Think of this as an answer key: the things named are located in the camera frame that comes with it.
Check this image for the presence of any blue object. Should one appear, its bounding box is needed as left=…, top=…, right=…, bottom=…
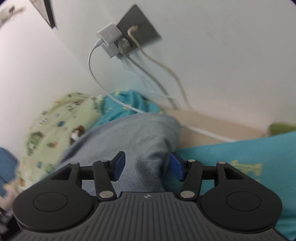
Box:
left=0, top=147, right=19, bottom=198

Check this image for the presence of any round grey plug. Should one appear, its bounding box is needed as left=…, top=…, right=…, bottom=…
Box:
left=117, top=38, right=131, bottom=57

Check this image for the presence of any white charger adapter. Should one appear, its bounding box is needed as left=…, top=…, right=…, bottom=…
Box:
left=96, top=22, right=122, bottom=59

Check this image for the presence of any green printed fleece blanket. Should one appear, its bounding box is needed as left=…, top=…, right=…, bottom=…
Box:
left=15, top=92, right=104, bottom=193

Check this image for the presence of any grey cable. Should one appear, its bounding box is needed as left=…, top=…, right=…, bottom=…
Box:
left=122, top=55, right=181, bottom=110

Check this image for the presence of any teal smiley print bedsheet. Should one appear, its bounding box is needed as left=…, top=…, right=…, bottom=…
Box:
left=92, top=90, right=296, bottom=240

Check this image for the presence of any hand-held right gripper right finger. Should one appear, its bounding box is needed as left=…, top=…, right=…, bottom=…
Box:
left=169, top=153, right=246, bottom=201

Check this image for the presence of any beige cable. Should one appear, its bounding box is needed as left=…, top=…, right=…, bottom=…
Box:
left=127, top=25, right=193, bottom=110

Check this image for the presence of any beige bed frame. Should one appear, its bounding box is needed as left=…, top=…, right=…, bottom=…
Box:
left=162, top=108, right=271, bottom=149

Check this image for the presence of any green cloth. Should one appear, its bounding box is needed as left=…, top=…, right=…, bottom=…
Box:
left=269, top=122, right=296, bottom=138

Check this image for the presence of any white charger cable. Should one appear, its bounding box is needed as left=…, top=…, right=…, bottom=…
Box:
left=88, top=39, right=236, bottom=143

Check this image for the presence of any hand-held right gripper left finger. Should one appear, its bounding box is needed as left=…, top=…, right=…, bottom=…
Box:
left=50, top=151, right=126, bottom=202

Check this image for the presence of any grey-blue garment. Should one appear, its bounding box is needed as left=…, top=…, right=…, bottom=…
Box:
left=57, top=113, right=182, bottom=197

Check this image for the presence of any grey wall socket plate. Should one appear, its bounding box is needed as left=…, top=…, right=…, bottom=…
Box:
left=102, top=4, right=162, bottom=59

